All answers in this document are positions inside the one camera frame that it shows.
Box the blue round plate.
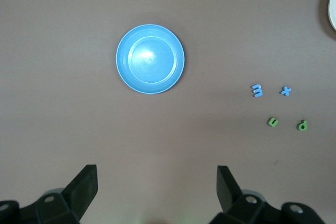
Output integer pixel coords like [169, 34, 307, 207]
[115, 24, 186, 95]

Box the blue letter m block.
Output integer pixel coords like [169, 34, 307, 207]
[251, 84, 264, 98]

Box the beige round plate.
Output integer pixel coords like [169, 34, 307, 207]
[328, 0, 336, 31]

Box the brown table mat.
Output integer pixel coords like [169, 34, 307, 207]
[0, 0, 336, 224]

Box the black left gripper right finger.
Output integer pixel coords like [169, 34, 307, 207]
[209, 165, 326, 224]

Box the green letter u block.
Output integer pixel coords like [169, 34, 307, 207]
[267, 116, 279, 129]

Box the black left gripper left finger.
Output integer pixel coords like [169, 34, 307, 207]
[0, 165, 99, 224]

